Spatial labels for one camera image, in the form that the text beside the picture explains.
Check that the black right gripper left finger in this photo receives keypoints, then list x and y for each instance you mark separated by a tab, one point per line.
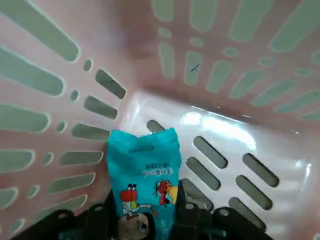
95	222

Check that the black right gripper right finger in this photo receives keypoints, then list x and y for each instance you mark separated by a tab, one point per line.
200	222

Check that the pink plastic slotted basket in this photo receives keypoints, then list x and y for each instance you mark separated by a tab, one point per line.
225	140

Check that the green snack packet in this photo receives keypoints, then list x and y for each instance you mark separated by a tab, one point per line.
145	162

